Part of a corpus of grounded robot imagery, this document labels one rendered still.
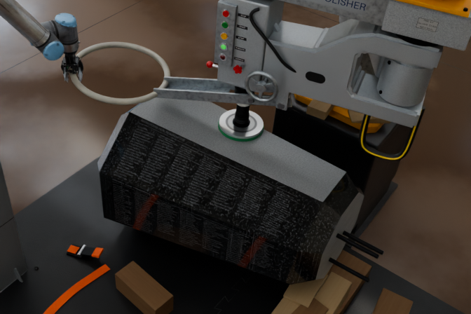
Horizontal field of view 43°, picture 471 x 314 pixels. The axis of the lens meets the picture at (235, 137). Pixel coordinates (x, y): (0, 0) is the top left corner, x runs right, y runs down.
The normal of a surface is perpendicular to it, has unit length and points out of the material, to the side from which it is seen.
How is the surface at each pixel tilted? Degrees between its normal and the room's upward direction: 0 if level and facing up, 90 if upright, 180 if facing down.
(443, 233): 0
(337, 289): 0
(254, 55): 90
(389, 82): 90
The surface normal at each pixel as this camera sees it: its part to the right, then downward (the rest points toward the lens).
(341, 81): -0.37, 0.58
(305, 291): 0.07, -0.76
